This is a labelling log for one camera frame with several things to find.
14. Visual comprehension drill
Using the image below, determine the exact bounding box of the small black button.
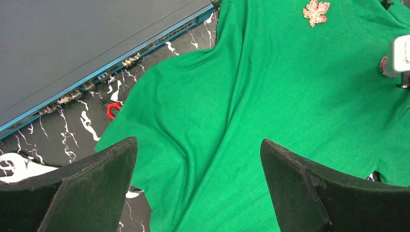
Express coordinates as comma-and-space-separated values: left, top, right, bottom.
381, 0, 394, 10

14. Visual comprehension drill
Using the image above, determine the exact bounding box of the red leaf brooch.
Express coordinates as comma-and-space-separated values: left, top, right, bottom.
303, 0, 330, 28

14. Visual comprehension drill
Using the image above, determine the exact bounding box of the green polo shirt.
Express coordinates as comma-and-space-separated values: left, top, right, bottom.
95, 0, 410, 232

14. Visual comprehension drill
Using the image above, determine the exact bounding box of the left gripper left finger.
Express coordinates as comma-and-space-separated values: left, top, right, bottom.
0, 137, 137, 232

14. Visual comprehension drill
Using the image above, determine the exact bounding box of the grey network switch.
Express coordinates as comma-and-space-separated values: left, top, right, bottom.
0, 0, 214, 138

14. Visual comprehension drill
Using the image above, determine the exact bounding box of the red ring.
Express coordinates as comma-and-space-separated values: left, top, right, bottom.
106, 102, 122, 120

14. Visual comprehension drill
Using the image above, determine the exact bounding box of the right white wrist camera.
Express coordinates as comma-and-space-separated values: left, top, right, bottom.
380, 34, 410, 91

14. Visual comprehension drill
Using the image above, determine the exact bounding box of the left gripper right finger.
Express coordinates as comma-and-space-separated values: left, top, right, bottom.
260, 139, 410, 232

